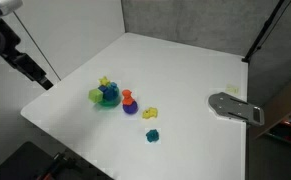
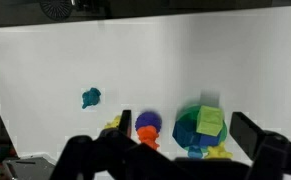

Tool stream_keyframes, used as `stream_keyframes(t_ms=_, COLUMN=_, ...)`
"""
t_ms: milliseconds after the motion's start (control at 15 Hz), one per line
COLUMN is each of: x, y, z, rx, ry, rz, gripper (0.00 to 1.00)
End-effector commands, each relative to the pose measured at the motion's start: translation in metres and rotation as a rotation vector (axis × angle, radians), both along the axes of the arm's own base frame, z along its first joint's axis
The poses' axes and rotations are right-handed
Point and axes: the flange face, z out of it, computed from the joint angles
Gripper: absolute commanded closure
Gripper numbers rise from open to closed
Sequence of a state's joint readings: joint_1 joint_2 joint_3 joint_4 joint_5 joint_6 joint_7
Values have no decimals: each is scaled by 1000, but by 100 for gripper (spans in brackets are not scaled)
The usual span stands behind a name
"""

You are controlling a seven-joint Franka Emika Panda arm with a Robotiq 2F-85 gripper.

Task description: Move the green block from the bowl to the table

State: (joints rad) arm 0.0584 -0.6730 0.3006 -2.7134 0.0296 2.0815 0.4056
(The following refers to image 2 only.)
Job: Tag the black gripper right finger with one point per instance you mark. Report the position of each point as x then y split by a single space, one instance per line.
249 136

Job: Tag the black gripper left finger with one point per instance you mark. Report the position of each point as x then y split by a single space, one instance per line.
125 123

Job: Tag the light green block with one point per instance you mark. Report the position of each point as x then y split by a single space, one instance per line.
210 120

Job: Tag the dark blue block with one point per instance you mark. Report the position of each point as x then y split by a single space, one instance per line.
207 140
185 134

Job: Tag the green translucent bowl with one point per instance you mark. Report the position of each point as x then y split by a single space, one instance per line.
191 113

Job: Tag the yellow bear rubber toy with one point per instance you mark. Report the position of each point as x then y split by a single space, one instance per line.
114 123

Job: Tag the purple ridged cup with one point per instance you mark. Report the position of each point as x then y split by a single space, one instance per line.
148 118

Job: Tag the orange rubber toy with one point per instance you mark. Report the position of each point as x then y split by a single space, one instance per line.
148 135

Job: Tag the yellow star rubber toy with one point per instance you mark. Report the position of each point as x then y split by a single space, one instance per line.
218 152

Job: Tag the teal rubber toy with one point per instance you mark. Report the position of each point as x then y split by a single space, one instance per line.
91 97

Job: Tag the light blue rubber toy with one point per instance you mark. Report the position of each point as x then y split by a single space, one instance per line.
195 152

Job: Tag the grey metal plate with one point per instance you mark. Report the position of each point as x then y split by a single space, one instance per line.
39 167

